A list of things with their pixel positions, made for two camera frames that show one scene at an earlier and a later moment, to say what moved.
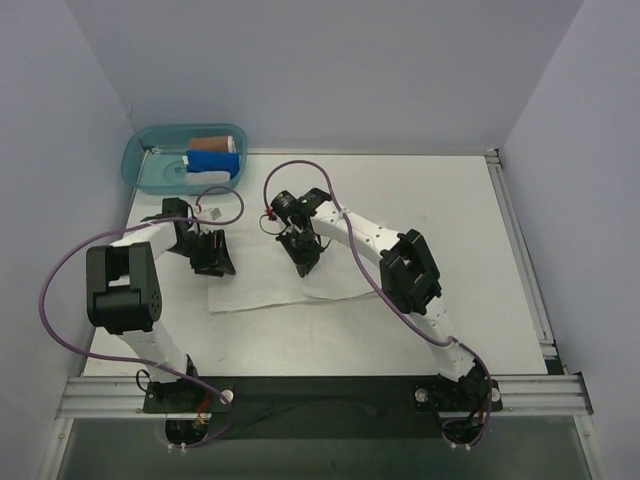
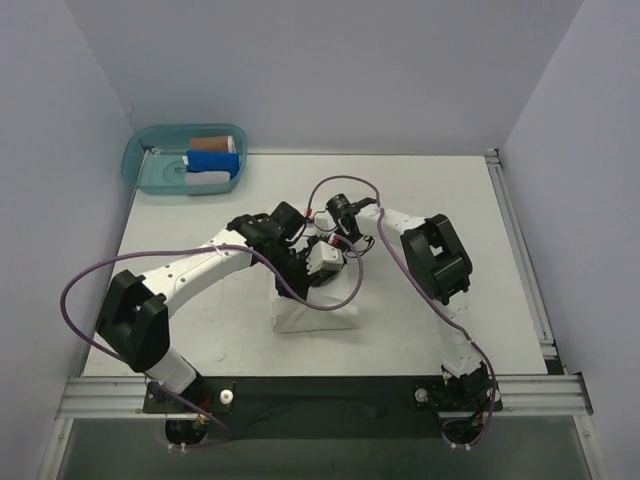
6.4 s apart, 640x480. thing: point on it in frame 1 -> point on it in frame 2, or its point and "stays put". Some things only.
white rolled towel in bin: (207, 177) stays put
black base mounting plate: (323, 407) stays put
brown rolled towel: (223, 143) stays put
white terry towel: (265, 276) -> (290, 316)
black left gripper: (210, 251) -> (296, 275)
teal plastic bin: (184, 158) stays put
